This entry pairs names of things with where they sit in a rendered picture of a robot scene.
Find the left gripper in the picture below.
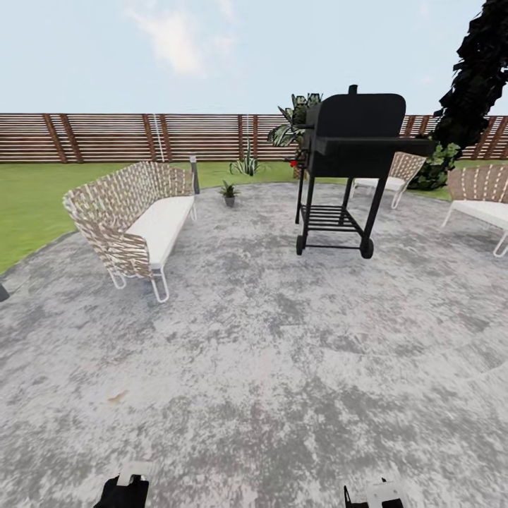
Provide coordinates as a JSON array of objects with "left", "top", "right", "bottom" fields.
[{"left": 101, "top": 477, "right": 149, "bottom": 508}]

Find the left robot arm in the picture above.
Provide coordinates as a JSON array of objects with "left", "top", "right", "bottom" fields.
[{"left": 93, "top": 461, "right": 159, "bottom": 508}]

